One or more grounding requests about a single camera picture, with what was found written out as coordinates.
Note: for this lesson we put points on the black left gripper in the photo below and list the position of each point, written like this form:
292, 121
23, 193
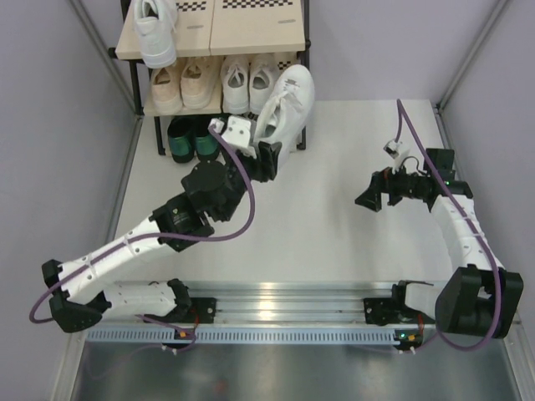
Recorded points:
266, 170

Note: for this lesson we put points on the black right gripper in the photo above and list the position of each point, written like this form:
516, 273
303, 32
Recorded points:
383, 181

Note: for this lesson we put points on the white leather sneaker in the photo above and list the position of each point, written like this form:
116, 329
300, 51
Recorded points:
286, 111
154, 24

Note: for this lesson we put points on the white grey sneaker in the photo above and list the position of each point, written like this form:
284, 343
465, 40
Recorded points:
264, 73
235, 77

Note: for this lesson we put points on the green loafer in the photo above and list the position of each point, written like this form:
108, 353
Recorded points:
206, 146
180, 135

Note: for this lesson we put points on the beige lace sneaker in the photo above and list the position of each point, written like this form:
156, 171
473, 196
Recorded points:
198, 80
165, 88

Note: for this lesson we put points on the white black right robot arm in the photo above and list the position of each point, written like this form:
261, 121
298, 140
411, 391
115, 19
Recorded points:
481, 296

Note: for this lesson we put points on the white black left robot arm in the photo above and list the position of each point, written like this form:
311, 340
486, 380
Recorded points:
93, 288

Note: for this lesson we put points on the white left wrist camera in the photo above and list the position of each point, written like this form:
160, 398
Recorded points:
236, 131

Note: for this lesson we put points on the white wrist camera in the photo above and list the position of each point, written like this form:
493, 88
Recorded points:
398, 151
236, 131

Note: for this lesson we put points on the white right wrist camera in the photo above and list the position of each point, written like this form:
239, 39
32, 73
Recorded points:
398, 151

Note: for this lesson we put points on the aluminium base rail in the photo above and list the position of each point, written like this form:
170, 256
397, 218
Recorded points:
395, 315

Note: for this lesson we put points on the aluminium frame post right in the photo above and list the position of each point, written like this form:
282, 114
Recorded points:
483, 34

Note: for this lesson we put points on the aluminium frame post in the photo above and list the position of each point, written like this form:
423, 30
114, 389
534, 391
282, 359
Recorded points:
89, 26
483, 34

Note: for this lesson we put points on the aluminium frame post left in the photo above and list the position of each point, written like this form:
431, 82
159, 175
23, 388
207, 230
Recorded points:
89, 26

